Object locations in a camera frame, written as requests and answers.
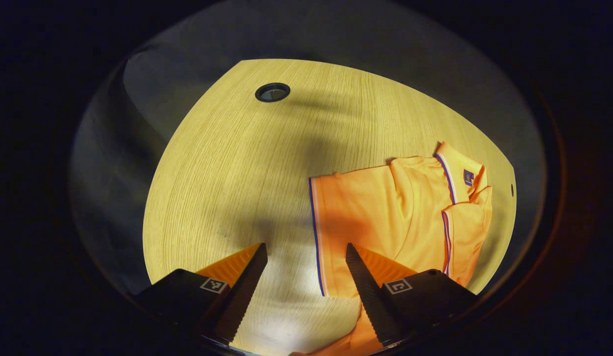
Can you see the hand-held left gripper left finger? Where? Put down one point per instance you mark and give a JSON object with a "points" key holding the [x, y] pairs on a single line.
{"points": [[240, 299]]}

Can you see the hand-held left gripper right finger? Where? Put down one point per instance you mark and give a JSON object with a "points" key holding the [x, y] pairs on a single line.
{"points": [[368, 299]]}

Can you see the orange T-shirt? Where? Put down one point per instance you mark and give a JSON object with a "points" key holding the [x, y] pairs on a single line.
{"points": [[385, 212]]}

